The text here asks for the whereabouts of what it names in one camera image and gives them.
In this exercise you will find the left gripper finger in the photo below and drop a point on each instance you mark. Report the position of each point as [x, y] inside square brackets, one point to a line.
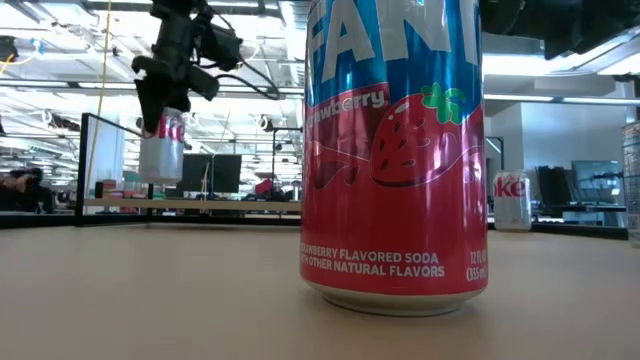
[179, 100]
[150, 105]

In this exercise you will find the silver Diet Coke can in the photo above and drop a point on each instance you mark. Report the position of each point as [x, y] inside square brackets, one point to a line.
[162, 160]
[512, 205]

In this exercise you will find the red Fanta strawberry can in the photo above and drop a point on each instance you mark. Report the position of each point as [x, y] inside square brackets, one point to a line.
[395, 200]

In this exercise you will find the blue Red Bull can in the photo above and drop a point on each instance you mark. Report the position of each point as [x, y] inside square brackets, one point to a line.
[632, 190]

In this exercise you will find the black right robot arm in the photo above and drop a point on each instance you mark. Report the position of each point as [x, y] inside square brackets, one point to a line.
[565, 25]

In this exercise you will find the wooden shelf board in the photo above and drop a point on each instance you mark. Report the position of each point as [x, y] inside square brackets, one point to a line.
[200, 205]

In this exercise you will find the black computer monitor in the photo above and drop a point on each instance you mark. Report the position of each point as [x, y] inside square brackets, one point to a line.
[220, 172]

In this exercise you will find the colourful boxes stack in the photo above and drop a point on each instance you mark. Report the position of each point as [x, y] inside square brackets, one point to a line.
[120, 190]

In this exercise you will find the red bag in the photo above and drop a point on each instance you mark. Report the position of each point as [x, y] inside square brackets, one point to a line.
[264, 186]

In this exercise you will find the person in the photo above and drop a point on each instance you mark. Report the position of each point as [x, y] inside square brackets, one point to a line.
[22, 187]

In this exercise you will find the dark background desk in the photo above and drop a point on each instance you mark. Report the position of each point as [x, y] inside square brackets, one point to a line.
[590, 208]

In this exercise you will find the grey computer monitor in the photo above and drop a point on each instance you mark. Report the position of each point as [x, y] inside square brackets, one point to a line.
[597, 177]

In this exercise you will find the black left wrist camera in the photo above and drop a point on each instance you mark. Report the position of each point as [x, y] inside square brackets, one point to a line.
[220, 45]

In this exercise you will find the black table frame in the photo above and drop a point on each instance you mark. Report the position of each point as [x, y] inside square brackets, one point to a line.
[30, 220]

